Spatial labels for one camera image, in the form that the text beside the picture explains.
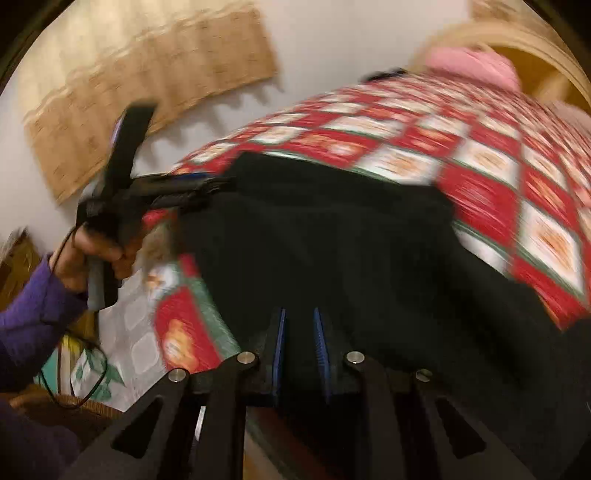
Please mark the black item at bed edge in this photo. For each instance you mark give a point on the black item at bed edge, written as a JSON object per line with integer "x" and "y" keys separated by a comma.
{"x": 384, "y": 75}

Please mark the purple sleeved left forearm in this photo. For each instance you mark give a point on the purple sleeved left forearm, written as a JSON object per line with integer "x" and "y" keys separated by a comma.
{"x": 33, "y": 325}

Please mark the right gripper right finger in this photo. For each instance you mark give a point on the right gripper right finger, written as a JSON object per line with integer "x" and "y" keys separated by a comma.
{"x": 383, "y": 424}

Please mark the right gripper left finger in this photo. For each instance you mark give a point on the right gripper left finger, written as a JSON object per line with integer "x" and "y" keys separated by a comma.
{"x": 189, "y": 426}

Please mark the cream wooden headboard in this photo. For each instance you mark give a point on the cream wooden headboard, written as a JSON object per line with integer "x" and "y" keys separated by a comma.
{"x": 546, "y": 72}

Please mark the black pants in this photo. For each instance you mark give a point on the black pants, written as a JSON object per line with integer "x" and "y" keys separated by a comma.
{"x": 295, "y": 237}

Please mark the person's left hand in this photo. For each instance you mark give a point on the person's left hand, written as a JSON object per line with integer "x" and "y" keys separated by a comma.
{"x": 70, "y": 262}

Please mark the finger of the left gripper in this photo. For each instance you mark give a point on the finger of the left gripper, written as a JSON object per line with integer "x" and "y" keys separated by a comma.
{"x": 153, "y": 192}
{"x": 129, "y": 134}

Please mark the beige curtain left window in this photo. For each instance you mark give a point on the beige curtain left window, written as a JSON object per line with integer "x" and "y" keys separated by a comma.
{"x": 97, "y": 57}

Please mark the striped grey pillow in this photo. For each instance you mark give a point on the striped grey pillow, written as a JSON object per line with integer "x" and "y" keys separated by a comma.
{"x": 572, "y": 114}

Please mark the red patchwork bedspread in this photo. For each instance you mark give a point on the red patchwork bedspread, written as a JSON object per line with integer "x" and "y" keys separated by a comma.
{"x": 516, "y": 180}

